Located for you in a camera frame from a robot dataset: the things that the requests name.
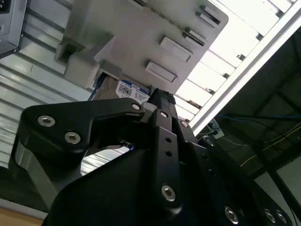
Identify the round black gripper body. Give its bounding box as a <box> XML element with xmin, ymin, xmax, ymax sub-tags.
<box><xmin>44</xmin><ymin>148</ymin><xmax>224</xmax><ymax>226</ymax></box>

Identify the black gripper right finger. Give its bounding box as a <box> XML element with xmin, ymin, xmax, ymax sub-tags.
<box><xmin>164</xmin><ymin>90</ymin><xmax>297</xmax><ymax>226</ymax></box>

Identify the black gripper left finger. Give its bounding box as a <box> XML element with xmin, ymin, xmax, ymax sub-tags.
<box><xmin>8</xmin><ymin>88</ymin><xmax>183</xmax><ymax>214</ymax></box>

